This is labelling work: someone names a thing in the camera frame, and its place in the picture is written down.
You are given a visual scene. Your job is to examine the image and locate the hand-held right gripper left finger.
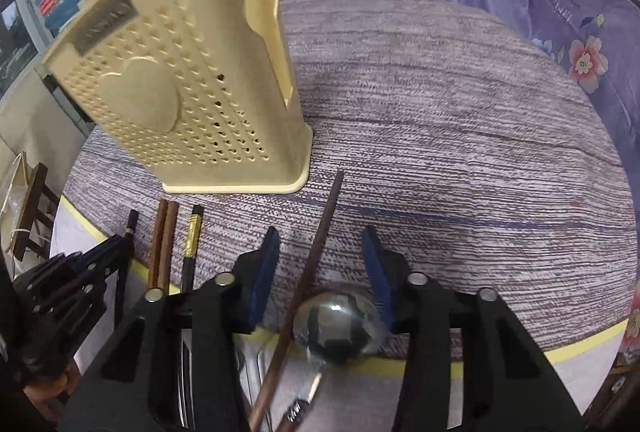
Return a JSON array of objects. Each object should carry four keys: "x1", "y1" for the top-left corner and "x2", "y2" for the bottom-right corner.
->
[{"x1": 59, "y1": 226, "x2": 281, "y2": 432}]

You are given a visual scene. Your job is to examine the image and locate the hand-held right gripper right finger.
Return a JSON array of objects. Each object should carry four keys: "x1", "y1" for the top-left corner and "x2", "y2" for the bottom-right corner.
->
[{"x1": 361, "y1": 226, "x2": 586, "y2": 432}]

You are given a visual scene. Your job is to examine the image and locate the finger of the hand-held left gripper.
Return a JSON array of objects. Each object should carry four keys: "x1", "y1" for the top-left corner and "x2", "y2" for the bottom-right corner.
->
[{"x1": 14, "y1": 235, "x2": 133, "y2": 329}]

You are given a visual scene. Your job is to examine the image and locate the metal ladle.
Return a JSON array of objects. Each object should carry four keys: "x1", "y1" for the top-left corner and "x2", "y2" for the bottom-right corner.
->
[{"x1": 274, "y1": 290, "x2": 392, "y2": 432}]

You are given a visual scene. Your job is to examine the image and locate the long brown chopstick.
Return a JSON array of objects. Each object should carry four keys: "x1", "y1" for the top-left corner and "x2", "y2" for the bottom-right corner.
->
[{"x1": 247, "y1": 169, "x2": 346, "y2": 432}]

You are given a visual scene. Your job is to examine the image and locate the black chopstick with gold band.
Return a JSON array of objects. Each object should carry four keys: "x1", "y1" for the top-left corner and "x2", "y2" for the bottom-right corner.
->
[{"x1": 179, "y1": 204, "x2": 205, "y2": 295}]

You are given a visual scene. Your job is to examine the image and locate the metal utensil handle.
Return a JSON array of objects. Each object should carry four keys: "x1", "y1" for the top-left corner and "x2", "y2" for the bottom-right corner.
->
[{"x1": 175, "y1": 332, "x2": 198, "y2": 430}]

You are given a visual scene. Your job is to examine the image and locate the cream perforated utensil holder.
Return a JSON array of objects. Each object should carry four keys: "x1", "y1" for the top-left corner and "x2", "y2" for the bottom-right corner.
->
[{"x1": 41, "y1": 0, "x2": 315, "y2": 195}]

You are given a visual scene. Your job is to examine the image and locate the small wooden chair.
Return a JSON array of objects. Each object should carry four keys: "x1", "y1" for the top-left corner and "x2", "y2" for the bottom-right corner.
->
[{"x1": 10, "y1": 162, "x2": 62, "y2": 263}]

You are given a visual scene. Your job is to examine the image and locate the window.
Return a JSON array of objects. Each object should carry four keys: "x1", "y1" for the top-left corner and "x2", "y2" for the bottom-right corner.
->
[{"x1": 0, "y1": 0, "x2": 39, "y2": 98}]

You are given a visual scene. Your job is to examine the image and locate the purple floral cloth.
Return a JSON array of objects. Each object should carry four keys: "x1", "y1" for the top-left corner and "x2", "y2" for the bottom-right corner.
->
[{"x1": 406, "y1": 0, "x2": 640, "y2": 363}]

